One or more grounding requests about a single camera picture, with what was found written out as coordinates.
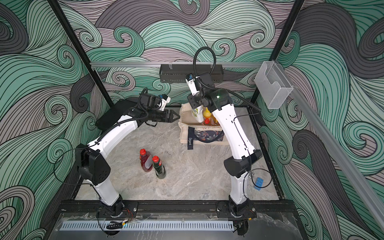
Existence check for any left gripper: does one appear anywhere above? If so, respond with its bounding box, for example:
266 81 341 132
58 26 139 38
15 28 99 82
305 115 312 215
146 110 180 124

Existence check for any white bottle green cap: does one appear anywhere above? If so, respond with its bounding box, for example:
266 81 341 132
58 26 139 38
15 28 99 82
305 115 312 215
192 106 204 123

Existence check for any white slotted cable duct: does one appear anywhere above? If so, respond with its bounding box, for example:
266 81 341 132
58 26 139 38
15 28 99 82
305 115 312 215
59 220 235 231

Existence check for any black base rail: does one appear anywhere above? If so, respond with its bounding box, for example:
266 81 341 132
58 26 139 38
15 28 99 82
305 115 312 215
58 200 296 219

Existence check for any large orange dish soap bottle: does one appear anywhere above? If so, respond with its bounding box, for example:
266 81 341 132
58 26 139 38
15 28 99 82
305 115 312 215
211 115 220 126

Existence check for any yellow cap orange bottle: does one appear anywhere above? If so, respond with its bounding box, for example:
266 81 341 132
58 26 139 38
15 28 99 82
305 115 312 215
203 108 212 120

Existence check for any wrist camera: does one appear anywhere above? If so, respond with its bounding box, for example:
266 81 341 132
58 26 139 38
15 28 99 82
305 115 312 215
139 93 171 111
186 74 201 96

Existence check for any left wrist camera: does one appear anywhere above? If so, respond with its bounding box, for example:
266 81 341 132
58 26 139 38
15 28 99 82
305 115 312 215
139 93 171 111

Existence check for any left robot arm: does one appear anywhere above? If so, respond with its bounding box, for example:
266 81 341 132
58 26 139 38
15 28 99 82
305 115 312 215
75 107 180 218

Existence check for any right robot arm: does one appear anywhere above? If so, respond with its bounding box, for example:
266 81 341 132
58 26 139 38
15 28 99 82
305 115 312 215
186 47 262 218

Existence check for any black wall shelf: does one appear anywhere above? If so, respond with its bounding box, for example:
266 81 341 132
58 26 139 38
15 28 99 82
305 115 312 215
159 64 224 84

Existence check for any dark green bottle red cap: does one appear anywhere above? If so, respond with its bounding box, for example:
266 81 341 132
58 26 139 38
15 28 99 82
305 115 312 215
152 156 166 179

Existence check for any blue toy brick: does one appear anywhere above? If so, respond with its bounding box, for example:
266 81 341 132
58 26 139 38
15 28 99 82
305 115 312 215
254 177 264 191

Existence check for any clear plastic wall bin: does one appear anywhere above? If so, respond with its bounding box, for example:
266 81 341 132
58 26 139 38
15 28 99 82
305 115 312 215
255 61 293 110

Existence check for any red liquid bottle red cap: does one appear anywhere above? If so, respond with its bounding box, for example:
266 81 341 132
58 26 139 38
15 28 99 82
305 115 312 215
140 149 153 172

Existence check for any beige canvas shopping bag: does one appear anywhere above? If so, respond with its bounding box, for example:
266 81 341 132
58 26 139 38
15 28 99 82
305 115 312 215
178 104 222 145

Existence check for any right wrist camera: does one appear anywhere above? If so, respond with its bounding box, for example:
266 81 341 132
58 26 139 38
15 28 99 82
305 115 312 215
186 74 201 96

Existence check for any black case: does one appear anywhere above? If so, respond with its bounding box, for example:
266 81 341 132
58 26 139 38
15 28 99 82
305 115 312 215
96 100 137 131

